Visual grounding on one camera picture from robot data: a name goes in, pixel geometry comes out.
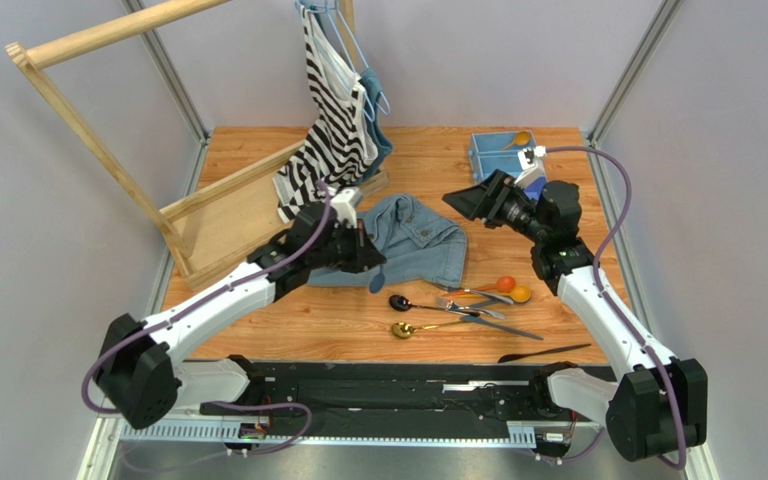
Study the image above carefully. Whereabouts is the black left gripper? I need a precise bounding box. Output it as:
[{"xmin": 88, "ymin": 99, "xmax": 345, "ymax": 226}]
[{"xmin": 307, "ymin": 219, "xmax": 386, "ymax": 274}]

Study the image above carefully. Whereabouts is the dark blue plastic spoon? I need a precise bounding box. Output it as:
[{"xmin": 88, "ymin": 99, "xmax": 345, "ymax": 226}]
[{"xmin": 368, "ymin": 265, "xmax": 386, "ymax": 294}]

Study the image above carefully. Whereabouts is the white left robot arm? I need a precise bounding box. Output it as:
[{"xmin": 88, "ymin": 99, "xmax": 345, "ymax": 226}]
[{"xmin": 88, "ymin": 203, "xmax": 386, "ymax": 430}]

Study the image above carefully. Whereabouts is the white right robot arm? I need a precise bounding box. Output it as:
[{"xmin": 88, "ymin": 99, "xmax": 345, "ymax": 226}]
[{"xmin": 442, "ymin": 170, "xmax": 708, "ymax": 462}]

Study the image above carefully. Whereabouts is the blue three-compartment organizer tray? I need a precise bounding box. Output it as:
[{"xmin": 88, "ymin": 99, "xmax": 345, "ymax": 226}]
[{"xmin": 467, "ymin": 130, "xmax": 540, "ymax": 200}]

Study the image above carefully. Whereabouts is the light blue denim jacket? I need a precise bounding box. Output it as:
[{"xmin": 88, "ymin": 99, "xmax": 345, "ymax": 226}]
[{"xmin": 308, "ymin": 194, "xmax": 468, "ymax": 289}]

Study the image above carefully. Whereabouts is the black metal spoon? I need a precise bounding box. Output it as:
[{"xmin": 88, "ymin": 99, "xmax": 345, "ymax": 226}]
[{"xmin": 388, "ymin": 295, "xmax": 478, "ymax": 316}]

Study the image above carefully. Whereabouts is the orange plastic spoon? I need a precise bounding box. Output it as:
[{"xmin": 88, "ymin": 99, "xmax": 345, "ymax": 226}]
[{"xmin": 477, "ymin": 276, "xmax": 517, "ymax": 294}]

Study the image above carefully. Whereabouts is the gold metal spoon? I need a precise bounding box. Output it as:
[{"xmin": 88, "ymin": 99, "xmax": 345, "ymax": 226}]
[{"xmin": 390, "ymin": 320, "xmax": 465, "ymax": 340}]

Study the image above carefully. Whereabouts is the black white striped top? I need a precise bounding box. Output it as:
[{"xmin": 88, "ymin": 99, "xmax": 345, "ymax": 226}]
[{"xmin": 272, "ymin": 1, "xmax": 378, "ymax": 223}]

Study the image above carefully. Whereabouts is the silver metal knife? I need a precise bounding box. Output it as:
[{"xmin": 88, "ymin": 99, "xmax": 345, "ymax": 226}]
[{"xmin": 445, "ymin": 288, "xmax": 514, "ymax": 305}]

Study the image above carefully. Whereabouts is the silver metal fork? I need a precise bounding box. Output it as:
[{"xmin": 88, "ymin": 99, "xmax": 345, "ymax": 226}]
[{"xmin": 435, "ymin": 297, "xmax": 506, "ymax": 320}]

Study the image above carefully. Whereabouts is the teal hanging garment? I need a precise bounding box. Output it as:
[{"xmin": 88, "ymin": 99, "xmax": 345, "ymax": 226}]
[{"xmin": 356, "ymin": 68, "xmax": 393, "ymax": 185}]

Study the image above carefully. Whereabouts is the dark blue plastic knife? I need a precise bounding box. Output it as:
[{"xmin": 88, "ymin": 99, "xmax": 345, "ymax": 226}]
[{"xmin": 461, "ymin": 315, "xmax": 544, "ymax": 341}]

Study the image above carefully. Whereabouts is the wooden clothes rack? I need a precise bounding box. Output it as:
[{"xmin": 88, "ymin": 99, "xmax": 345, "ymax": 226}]
[{"xmin": 5, "ymin": 0, "xmax": 390, "ymax": 290}]

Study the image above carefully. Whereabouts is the black plastic knife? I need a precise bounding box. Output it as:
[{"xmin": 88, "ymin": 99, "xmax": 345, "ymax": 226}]
[{"xmin": 497, "ymin": 343, "xmax": 590, "ymax": 364}]

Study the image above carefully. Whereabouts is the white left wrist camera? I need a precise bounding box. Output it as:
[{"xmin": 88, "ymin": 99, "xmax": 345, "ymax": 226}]
[{"xmin": 328, "ymin": 187, "xmax": 364, "ymax": 229}]

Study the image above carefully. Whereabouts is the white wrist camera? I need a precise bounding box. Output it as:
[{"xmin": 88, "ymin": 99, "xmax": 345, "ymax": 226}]
[
  {"xmin": 328, "ymin": 187, "xmax": 364, "ymax": 229},
  {"xmin": 515, "ymin": 146, "xmax": 547, "ymax": 199}
]

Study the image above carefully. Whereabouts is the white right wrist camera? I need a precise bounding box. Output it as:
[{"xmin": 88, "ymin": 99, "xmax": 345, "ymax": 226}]
[{"xmin": 515, "ymin": 146, "xmax": 547, "ymax": 199}]

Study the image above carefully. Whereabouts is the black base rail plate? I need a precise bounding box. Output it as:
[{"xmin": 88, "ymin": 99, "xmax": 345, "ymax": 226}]
[{"xmin": 237, "ymin": 361, "xmax": 586, "ymax": 439}]

